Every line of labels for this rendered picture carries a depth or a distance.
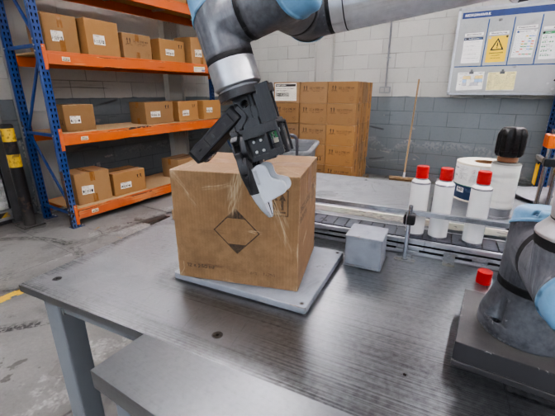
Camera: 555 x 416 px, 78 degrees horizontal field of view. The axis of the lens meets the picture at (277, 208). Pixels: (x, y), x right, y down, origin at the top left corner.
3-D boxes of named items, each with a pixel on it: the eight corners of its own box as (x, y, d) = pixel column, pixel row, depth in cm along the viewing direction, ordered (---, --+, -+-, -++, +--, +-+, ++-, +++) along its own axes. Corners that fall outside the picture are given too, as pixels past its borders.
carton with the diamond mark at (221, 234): (314, 248, 100) (317, 156, 92) (297, 292, 78) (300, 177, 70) (218, 238, 107) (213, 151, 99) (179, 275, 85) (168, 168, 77)
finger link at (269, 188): (293, 215, 55) (276, 159, 53) (259, 223, 56) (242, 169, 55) (296, 210, 58) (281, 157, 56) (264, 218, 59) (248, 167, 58)
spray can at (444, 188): (446, 234, 102) (457, 167, 96) (446, 241, 98) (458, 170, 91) (427, 231, 104) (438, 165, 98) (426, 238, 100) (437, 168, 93)
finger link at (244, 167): (256, 196, 54) (239, 140, 52) (247, 197, 54) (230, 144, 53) (264, 189, 58) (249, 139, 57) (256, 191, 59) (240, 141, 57)
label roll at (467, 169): (443, 190, 148) (448, 156, 143) (491, 191, 146) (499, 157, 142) (463, 204, 129) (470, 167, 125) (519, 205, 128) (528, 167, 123)
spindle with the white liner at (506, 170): (508, 213, 120) (528, 125, 110) (512, 221, 112) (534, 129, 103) (479, 210, 124) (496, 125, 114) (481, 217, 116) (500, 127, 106)
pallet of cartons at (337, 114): (368, 183, 503) (377, 82, 458) (354, 198, 433) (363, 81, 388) (293, 175, 553) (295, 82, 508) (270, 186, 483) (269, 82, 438)
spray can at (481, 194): (481, 240, 98) (495, 170, 92) (482, 247, 94) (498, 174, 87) (461, 237, 100) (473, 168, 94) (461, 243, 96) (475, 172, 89)
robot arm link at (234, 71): (199, 68, 51) (220, 73, 59) (209, 98, 52) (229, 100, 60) (244, 49, 49) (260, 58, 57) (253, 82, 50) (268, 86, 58)
